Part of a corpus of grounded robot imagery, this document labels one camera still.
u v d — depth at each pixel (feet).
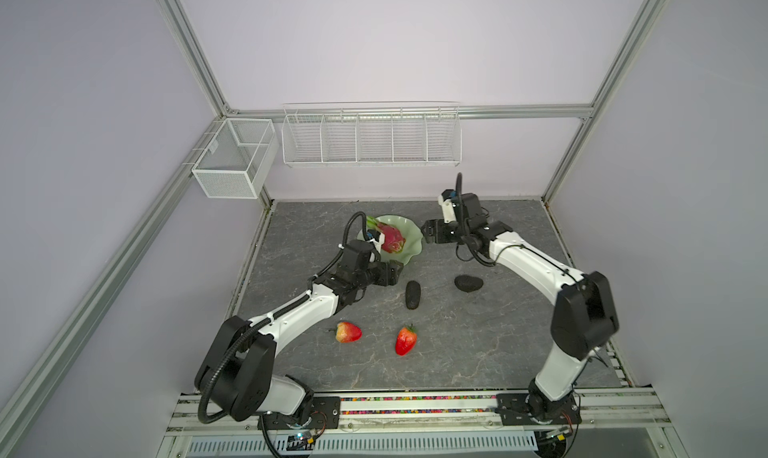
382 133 3.22
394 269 2.53
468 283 3.07
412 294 3.00
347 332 2.73
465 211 2.23
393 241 3.25
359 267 2.22
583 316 1.51
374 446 2.53
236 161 3.17
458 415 2.43
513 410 2.38
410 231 3.43
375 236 2.52
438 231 2.59
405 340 2.65
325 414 2.41
